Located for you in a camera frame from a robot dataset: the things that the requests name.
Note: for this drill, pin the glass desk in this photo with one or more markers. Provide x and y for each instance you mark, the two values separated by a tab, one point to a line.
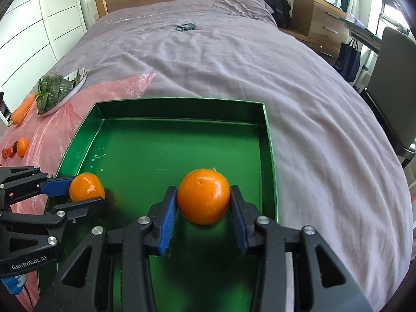
362	35

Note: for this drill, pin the grey office chair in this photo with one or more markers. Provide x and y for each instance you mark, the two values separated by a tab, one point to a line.
391	92

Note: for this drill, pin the dark small object on bed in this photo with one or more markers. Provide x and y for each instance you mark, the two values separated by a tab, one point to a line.
185	27

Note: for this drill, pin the green leafy vegetable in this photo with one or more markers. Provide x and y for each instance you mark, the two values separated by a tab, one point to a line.
51	89

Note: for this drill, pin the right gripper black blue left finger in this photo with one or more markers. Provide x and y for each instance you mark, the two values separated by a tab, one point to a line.
162	218

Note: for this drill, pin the black backpack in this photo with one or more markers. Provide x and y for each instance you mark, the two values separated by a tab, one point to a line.
281	12

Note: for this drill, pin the dark blue bag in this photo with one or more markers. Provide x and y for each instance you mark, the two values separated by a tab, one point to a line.
348	61

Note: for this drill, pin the pink plastic sheet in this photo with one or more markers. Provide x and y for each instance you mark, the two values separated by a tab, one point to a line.
49	137

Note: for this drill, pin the silver metal plate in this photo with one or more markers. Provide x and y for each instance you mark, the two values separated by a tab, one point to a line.
78	78

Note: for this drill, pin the small orange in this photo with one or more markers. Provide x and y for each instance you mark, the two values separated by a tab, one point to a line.
86	186

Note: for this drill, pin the wooden drawer cabinet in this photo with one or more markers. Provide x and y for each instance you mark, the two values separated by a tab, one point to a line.
320	26

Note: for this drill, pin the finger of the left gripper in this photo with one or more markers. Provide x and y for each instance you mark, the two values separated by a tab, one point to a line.
63	213
56	187

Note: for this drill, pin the white wardrobe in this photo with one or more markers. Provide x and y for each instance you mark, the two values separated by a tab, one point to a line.
29	26

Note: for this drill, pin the large orange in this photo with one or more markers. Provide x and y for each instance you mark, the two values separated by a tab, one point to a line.
203	196

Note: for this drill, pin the orange carrot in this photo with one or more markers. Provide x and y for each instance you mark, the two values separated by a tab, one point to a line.
19	115

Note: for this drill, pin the red small fruit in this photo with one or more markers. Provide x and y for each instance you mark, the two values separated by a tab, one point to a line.
10	151

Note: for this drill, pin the green cardboard tray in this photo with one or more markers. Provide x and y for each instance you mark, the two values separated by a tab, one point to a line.
138	148

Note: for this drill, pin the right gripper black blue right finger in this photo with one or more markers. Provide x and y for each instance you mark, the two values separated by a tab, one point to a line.
244	215

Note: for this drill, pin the small orange fruit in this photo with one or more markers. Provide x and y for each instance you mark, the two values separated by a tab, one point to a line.
22	147

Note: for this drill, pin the blue white gloved hand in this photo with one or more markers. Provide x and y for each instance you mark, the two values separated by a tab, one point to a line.
15	285

